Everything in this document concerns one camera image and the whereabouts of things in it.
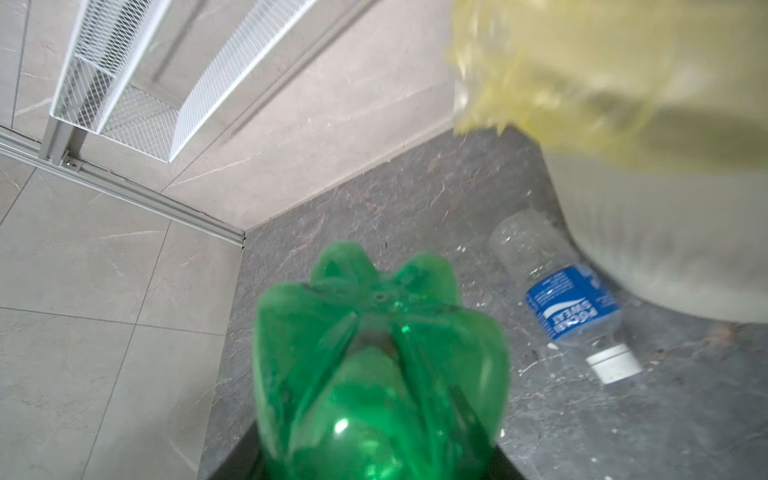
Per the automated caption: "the clear bottle blue label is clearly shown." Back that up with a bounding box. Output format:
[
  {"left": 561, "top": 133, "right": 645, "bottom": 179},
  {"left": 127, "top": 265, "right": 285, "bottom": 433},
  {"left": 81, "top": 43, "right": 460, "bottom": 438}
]
[{"left": 490, "top": 209, "right": 643, "bottom": 385}]

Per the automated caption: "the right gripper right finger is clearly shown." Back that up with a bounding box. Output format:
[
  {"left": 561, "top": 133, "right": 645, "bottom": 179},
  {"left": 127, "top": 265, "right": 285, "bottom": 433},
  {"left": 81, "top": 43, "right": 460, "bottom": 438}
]
[{"left": 485, "top": 444, "right": 525, "bottom": 480}]

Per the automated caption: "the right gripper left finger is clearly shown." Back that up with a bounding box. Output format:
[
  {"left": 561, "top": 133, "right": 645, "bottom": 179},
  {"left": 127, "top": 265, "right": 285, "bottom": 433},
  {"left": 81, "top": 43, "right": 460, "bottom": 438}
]
[{"left": 209, "top": 422, "right": 264, "bottom": 480}]

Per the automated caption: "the green sprite bottle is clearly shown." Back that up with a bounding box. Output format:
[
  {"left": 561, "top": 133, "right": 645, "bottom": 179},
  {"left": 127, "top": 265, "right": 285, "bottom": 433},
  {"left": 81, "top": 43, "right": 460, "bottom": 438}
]
[{"left": 252, "top": 241, "right": 510, "bottom": 479}]

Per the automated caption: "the white bin with yellow bag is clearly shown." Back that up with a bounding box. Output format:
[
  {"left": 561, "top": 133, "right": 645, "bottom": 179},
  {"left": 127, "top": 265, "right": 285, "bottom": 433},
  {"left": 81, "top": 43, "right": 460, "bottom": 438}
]
[{"left": 450, "top": 1, "right": 767, "bottom": 324}]

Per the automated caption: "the white wire mesh basket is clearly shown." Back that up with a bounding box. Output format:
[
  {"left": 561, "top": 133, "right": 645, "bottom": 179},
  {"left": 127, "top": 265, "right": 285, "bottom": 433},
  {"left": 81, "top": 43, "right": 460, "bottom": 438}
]
[{"left": 50, "top": 0, "right": 313, "bottom": 163}]

